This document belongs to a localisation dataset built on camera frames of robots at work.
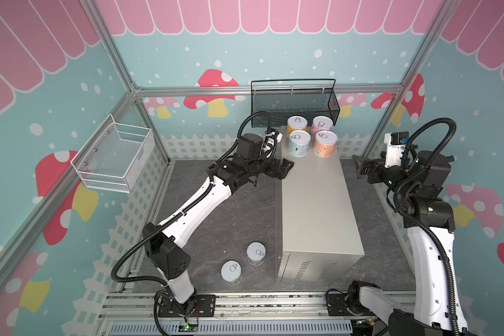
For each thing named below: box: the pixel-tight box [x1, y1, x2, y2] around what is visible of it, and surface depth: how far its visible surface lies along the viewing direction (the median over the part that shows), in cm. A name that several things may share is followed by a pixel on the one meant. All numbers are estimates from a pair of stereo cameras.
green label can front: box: [220, 260, 242, 287], surface depth 79 cm
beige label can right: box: [246, 241, 267, 266], surface depth 83 cm
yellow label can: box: [286, 115, 308, 138], surface depth 79 cm
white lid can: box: [287, 130, 312, 158], surface depth 73 cm
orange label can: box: [312, 130, 339, 159], surface depth 74 cm
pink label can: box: [310, 115, 334, 141], surface depth 78 cm
